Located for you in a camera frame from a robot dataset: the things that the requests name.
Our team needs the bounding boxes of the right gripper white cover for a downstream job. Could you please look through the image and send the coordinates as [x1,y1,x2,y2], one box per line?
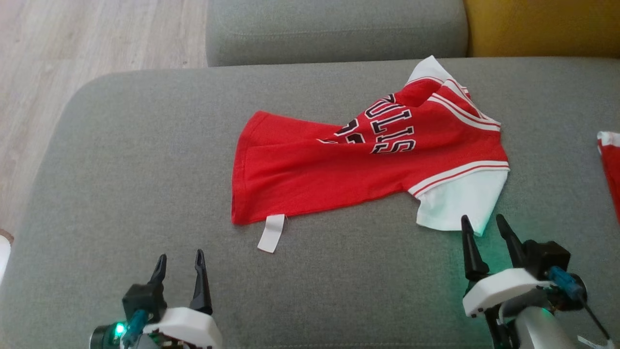
[460,214,554,319]

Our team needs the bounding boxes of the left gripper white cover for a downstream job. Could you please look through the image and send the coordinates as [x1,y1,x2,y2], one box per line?
[144,249,223,349]

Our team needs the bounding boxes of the red shorts white band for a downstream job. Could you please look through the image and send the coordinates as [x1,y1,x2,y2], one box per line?
[597,131,620,223]

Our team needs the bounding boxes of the red Bulls jersey white sleeves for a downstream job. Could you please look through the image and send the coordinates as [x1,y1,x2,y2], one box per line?
[231,55,511,254]

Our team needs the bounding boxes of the grey sofa seat cushion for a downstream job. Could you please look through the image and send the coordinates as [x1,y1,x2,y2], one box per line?
[0,57,620,349]

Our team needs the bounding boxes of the white round object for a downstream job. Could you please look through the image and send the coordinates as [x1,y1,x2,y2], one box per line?
[0,229,14,283]

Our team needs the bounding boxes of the yellow sofa cushion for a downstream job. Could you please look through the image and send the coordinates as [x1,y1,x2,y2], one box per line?
[463,0,620,59]

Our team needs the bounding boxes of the grey sofa back cushion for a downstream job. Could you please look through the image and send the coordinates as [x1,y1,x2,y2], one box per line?
[206,0,469,67]

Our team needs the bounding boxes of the left camera cable blue plug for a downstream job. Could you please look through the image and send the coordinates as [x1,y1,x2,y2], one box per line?
[120,309,149,348]

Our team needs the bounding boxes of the camera cable blue plug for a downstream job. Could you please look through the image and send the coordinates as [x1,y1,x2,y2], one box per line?
[547,266,612,341]
[120,309,149,348]

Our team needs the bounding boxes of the right camera cable blue plug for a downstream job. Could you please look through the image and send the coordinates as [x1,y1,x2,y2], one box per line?
[547,266,612,341]

